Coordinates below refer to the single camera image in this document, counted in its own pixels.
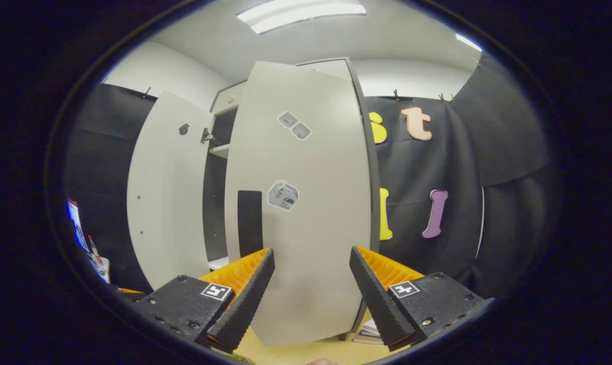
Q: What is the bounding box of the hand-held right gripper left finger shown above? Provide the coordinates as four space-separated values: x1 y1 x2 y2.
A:
134 247 276 354

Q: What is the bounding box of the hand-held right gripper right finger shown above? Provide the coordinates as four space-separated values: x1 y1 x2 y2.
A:
349 245 494 352

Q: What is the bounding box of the white cabinet door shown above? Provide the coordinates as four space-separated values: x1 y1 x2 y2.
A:
224 61 372 347
127 90 215 291

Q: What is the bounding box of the white cabinet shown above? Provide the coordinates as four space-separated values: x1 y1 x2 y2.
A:
202 57 381 341

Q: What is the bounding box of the white-framed photo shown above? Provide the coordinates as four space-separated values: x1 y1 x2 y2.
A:
353 317 383 346

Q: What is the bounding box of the white printed sign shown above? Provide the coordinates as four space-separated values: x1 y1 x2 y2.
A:
67 199 110 284

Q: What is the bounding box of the small ceiling light panel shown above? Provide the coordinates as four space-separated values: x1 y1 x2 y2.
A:
455 33 483 52

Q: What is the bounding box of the large ceiling light panel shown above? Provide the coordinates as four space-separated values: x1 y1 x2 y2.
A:
237 0 366 34

